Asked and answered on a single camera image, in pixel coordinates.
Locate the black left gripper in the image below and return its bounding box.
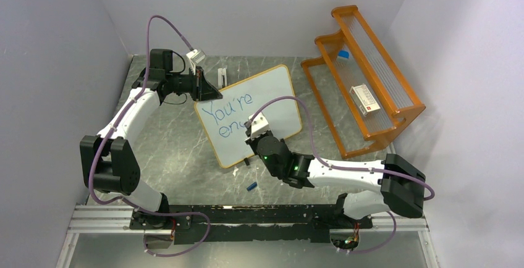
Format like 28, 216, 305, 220
166, 66, 222, 102

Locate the yellow-framed whiteboard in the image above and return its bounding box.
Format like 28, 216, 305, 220
194, 64, 295, 168

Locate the blue marker cap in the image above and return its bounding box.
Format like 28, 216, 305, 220
247, 182, 258, 191

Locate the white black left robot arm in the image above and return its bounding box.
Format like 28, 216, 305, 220
80, 49, 222, 228

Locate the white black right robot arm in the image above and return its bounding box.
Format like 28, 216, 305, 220
245, 132, 426, 227

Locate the white whiteboard eraser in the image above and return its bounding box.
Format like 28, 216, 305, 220
218, 68, 228, 88

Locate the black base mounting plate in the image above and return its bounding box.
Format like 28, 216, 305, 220
129, 204, 373, 245

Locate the white red box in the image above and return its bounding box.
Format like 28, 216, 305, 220
350, 84, 381, 117

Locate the blue-capped item on shelf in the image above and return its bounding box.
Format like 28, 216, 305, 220
337, 50, 350, 60

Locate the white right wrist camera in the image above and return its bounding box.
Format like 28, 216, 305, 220
245, 113, 270, 140

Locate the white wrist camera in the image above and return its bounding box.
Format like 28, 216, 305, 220
245, 113, 270, 140
186, 49, 206, 73

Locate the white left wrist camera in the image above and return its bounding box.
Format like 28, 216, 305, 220
186, 49, 206, 73

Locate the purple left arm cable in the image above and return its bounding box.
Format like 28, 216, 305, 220
88, 14, 212, 258

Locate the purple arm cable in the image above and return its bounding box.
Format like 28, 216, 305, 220
245, 96, 436, 256
88, 14, 212, 258

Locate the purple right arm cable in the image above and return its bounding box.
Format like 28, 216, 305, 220
245, 96, 436, 256

